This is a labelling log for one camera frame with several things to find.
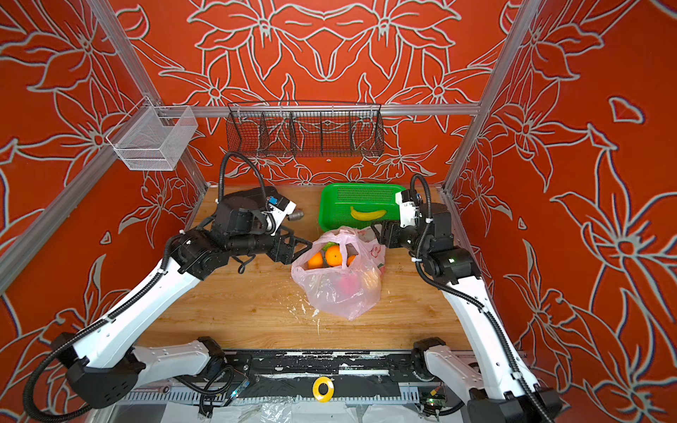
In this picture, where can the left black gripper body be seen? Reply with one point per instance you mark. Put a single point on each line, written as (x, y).
(265, 244)

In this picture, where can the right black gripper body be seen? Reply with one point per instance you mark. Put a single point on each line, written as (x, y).
(413, 238)

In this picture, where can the orange tangerine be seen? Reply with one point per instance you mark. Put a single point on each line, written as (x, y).
(333, 256)
(316, 262)

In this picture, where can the pink plastic bag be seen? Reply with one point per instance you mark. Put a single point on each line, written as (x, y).
(352, 289)

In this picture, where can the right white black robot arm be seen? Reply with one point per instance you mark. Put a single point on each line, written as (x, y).
(499, 387)

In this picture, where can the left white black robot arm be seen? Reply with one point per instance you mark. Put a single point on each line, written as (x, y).
(103, 362)

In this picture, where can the yellow banana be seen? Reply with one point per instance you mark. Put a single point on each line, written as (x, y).
(367, 216)

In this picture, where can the green plastic basket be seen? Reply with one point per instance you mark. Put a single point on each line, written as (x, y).
(337, 198)

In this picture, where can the yellow tape roll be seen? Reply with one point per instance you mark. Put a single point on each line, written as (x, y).
(323, 389)

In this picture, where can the black wire wall basket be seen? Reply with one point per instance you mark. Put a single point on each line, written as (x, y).
(305, 130)

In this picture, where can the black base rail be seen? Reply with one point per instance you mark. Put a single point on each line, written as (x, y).
(392, 365)

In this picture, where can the white wire mesh basket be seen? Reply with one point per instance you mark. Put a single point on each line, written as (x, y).
(147, 140)

